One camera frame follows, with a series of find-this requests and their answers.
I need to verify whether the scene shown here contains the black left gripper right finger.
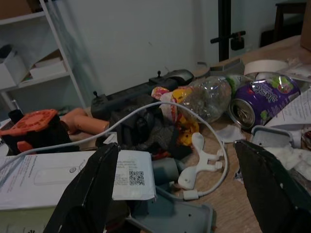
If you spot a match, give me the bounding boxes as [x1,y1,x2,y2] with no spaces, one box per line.
[233,140,311,233]

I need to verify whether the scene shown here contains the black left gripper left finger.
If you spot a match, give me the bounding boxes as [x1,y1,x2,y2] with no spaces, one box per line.
[44,142,121,233]

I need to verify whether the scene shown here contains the crumpled white tissue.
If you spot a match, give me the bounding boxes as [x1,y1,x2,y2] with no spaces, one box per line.
[263,145,311,170]

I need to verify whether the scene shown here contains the white product box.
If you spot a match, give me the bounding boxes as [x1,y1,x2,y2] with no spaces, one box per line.
[0,150,156,233]

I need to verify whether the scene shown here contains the grey plastic case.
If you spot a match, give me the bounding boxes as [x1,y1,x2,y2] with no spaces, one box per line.
[251,125,296,149]

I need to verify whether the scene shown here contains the orange and black device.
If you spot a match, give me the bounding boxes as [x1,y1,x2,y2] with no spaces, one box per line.
[0,108,71,155]

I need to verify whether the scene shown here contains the grey cylindrical plastic part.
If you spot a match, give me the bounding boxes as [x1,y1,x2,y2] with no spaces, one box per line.
[152,157,185,186]

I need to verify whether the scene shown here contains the white printed paper sheet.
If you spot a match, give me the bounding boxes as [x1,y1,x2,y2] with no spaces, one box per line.
[264,88,311,131]

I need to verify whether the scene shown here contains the purple grape soda can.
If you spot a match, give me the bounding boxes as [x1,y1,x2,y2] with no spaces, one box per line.
[229,74,302,131]

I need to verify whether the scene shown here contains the black grey fabric pouch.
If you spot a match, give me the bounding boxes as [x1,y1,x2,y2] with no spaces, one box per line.
[109,94,192,160]

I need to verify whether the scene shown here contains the grey plastic tray lid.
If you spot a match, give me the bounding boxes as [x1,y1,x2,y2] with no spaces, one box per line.
[126,185,216,233]

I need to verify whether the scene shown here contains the dark grey remote controller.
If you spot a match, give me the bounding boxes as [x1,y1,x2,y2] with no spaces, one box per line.
[90,70,179,120]

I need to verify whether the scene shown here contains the clear crushed plastic bottle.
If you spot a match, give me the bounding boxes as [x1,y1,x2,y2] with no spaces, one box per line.
[178,76,233,123]

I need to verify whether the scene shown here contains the yellow red snack wrapper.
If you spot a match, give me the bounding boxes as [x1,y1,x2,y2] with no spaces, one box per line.
[151,86,200,147]

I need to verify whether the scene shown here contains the white masking tape roll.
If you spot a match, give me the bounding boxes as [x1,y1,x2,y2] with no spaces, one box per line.
[243,59,289,76]

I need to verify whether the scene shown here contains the grey computer mouse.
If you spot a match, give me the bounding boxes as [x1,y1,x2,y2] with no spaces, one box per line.
[167,69,194,84]

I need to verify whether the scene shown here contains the white shelving unit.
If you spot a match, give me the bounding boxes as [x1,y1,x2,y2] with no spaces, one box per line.
[0,0,86,115]

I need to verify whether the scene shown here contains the black metal stand pole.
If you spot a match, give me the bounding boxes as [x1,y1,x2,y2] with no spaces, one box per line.
[210,0,246,63]

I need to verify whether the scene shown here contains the dark wooden chair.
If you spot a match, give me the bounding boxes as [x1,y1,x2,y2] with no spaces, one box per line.
[260,1,307,48]

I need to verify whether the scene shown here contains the white plastic bracket part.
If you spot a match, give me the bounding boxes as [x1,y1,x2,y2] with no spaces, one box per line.
[178,132,224,190]

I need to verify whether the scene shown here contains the white charging cable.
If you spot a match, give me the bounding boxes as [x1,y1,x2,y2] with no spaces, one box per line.
[0,101,230,201]

